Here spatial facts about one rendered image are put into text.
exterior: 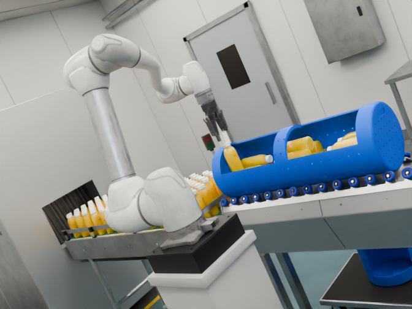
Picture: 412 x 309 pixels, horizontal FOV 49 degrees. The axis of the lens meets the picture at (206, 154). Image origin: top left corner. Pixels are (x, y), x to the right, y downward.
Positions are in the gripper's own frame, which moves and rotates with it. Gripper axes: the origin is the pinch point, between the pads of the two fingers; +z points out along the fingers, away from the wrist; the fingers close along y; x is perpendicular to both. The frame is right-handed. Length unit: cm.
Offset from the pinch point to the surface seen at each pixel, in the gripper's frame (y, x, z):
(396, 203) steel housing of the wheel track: -7, -76, 42
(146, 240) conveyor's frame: -17, 77, 43
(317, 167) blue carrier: -8, -50, 21
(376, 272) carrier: 51, -21, 112
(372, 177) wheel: -5, -70, 31
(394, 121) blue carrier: 15, -77, 16
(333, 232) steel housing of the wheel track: -5, -43, 54
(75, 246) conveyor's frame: -17, 168, 43
